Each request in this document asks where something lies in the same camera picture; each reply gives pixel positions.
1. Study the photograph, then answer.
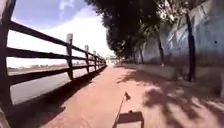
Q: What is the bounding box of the red brick path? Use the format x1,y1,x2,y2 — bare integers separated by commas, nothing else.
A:
39,64,224,128

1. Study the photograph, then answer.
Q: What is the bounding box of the row of trees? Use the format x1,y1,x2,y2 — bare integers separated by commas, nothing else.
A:
84,0,212,83

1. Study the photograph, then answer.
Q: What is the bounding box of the pale concrete strip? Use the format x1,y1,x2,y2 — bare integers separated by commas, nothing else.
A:
121,62,224,98

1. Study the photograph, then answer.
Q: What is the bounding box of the distant shore with buildings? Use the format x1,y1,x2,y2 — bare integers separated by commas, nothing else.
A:
7,63,87,75

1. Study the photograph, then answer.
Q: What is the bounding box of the grey water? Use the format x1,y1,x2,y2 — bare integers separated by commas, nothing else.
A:
7,65,98,106

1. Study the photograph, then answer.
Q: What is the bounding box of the dark wooden rail fence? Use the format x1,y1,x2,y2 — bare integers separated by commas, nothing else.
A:
0,0,109,128

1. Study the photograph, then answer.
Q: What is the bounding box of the grey concrete wall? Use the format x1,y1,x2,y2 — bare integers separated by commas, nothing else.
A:
133,0,224,68

